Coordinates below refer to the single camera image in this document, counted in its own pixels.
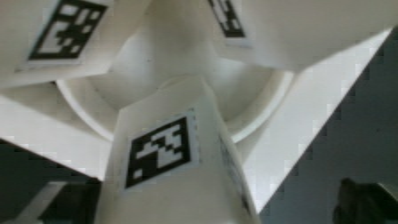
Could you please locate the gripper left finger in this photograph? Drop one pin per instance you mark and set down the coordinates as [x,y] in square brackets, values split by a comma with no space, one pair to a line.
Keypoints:
[63,204]

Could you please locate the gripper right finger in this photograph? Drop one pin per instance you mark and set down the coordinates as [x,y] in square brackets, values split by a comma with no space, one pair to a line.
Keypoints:
[367,203]

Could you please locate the white stool leg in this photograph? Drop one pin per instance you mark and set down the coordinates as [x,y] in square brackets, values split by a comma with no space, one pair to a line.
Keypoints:
[175,182]
[61,38]
[285,33]

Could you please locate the white front fence wall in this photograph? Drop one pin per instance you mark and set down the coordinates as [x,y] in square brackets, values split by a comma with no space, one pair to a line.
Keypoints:
[44,127]

